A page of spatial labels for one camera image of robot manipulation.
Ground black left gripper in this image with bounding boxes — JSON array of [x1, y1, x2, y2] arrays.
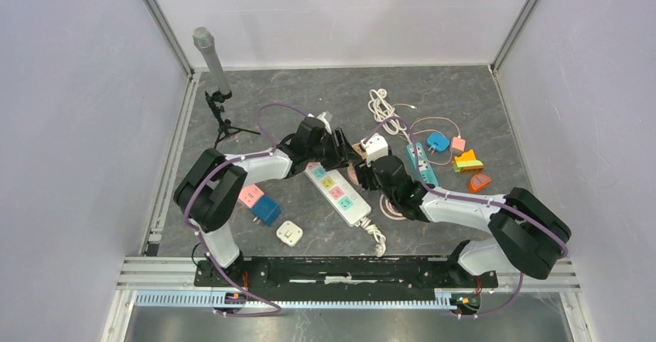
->
[[306, 128, 361, 173]]

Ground beige cube socket adapter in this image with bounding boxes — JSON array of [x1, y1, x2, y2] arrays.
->
[[352, 143, 367, 160]]

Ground teal power strip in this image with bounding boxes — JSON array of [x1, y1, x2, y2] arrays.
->
[[406, 142, 439, 186]]

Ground white power strip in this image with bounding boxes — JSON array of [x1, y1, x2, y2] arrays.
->
[[305, 162, 371, 227]]

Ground light blue plug adapter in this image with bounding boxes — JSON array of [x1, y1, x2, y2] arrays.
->
[[425, 132, 450, 154]]

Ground salmon pink charger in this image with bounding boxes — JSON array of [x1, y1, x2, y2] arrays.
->
[[449, 136, 466, 156]]

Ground white plug adapter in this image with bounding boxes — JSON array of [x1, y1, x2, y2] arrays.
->
[[276, 221, 303, 247]]

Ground blue cube socket adapter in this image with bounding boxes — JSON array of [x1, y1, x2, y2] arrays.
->
[[251, 195, 282, 227]]

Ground pink cube socket adapter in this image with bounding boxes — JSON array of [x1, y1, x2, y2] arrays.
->
[[238, 184, 265, 209]]

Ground pink round socket base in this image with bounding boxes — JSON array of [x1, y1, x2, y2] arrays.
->
[[347, 164, 360, 185]]

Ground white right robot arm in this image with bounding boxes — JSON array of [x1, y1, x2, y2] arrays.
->
[[354, 156, 572, 286]]

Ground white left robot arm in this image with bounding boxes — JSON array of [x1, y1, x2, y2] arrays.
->
[[173, 116, 363, 286]]

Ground orange round plug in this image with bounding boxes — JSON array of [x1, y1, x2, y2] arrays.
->
[[467, 173, 491, 193]]

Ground yellow green toy block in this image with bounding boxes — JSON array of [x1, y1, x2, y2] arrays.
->
[[452, 149, 484, 173]]

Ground grey microphone on stand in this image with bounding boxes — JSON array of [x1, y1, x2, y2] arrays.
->
[[193, 26, 260, 148]]

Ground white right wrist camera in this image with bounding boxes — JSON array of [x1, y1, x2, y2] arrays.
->
[[360, 132, 390, 166]]

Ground white coiled cable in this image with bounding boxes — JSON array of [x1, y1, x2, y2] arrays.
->
[[367, 88, 417, 143]]

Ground power strip cord and plug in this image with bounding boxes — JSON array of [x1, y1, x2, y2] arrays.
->
[[361, 216, 388, 258]]

